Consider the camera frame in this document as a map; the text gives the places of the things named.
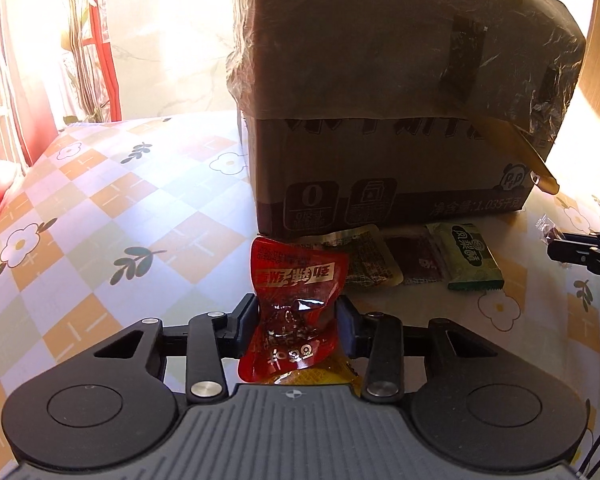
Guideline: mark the light green snack packet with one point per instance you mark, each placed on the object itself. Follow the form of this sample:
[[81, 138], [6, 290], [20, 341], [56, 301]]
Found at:
[[470, 257]]

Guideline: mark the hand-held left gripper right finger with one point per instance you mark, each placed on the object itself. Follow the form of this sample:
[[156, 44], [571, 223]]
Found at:
[[346, 330]]

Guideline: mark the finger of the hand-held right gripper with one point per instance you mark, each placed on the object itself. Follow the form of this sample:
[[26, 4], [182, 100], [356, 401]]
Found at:
[[595, 239], [580, 252]]

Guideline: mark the brown packing tape strip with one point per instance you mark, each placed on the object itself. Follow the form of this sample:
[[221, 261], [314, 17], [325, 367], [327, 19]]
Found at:
[[462, 60], [545, 95]]

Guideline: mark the small clear snack packet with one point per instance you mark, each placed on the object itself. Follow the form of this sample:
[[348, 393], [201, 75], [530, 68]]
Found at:
[[549, 227]]

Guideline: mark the clear plastic box liner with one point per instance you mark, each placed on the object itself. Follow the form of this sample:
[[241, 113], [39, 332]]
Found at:
[[355, 35]]

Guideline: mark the brown green snack packet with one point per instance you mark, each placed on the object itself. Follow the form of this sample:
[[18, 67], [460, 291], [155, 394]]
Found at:
[[372, 260]]

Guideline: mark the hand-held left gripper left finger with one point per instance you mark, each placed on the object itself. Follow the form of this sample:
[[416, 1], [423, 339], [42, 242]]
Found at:
[[247, 327]]

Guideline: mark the dark red snack packet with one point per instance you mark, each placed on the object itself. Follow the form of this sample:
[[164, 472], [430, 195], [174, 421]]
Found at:
[[417, 260]]

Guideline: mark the brown cardboard box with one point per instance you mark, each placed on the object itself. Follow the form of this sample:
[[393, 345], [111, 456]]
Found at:
[[330, 160]]

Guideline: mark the yellow snack packet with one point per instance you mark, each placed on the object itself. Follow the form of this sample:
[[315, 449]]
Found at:
[[332, 372]]

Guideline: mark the checked floral tablecloth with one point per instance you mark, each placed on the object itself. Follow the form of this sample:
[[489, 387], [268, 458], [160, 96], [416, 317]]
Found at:
[[105, 220]]

